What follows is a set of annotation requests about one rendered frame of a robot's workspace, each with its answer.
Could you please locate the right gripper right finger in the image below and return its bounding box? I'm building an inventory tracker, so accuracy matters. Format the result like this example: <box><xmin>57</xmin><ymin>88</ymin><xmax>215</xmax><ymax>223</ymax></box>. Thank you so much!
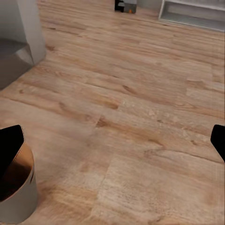
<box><xmin>210</xmin><ymin>124</ymin><xmax>225</xmax><ymax>161</ymax></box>

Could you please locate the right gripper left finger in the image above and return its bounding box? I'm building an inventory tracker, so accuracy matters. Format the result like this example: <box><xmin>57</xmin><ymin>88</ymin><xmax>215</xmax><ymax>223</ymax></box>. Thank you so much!
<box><xmin>0</xmin><ymin>125</ymin><xmax>24</xmax><ymax>180</ymax></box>

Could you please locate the trash can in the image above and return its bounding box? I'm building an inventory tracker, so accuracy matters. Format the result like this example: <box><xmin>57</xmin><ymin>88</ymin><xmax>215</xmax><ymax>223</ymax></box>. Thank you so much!
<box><xmin>0</xmin><ymin>143</ymin><xmax>38</xmax><ymax>225</ymax></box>

